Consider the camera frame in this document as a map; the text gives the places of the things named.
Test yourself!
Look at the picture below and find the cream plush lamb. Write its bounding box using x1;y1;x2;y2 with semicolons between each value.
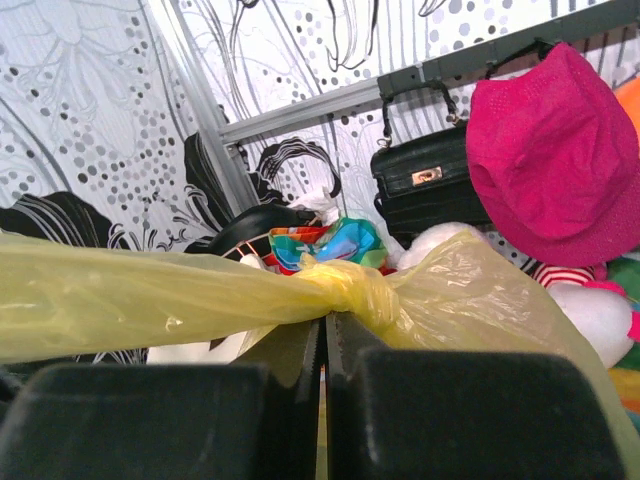
396;222;486;270

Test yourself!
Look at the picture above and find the orange plush toy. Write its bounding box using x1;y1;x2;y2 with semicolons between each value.
615;77;640;124

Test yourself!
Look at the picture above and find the rainbow striped cloth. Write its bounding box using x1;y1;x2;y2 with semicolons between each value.
608;368;640;430

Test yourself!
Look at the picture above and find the cream canvas tote bag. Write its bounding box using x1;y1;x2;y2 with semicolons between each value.
147;332;247;365

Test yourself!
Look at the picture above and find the colorful printed bag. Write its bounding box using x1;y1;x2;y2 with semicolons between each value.
268;217;392;275

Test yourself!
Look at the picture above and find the magenta cloth bag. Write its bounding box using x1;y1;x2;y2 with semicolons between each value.
466;43;639;267

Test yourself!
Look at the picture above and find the black leather handbag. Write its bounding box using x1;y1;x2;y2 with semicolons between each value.
370;80;491;249

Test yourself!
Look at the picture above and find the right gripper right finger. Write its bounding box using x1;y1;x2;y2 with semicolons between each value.
326;313;625;479

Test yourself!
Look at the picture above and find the yellow trash bag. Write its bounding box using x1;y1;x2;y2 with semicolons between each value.
1;231;639;457

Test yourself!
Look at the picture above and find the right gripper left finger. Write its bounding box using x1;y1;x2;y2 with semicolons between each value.
1;320;323;479

